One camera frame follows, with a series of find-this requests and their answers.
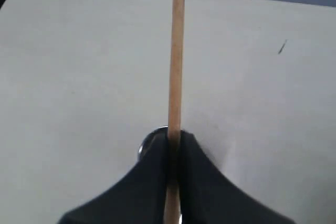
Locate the wooden chopstick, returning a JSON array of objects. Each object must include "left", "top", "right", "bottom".
[{"left": 164, "top": 0, "right": 185, "bottom": 223}]

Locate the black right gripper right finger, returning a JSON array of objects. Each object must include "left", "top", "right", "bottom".
[{"left": 178, "top": 131, "right": 293, "bottom": 223}]

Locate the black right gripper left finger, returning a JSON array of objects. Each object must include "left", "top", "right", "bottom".
[{"left": 59, "top": 132, "right": 169, "bottom": 223}]

